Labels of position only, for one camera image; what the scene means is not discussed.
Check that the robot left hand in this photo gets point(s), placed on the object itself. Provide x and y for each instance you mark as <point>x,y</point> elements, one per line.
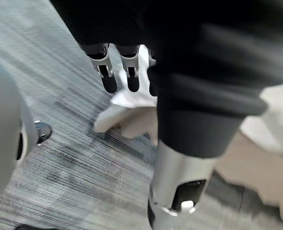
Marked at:
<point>203,72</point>

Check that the white bed sheet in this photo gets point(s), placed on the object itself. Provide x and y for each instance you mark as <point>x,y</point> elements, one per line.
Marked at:
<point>136,112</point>

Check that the silver robot leg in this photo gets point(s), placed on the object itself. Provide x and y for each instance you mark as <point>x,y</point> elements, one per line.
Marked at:
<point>6,134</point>

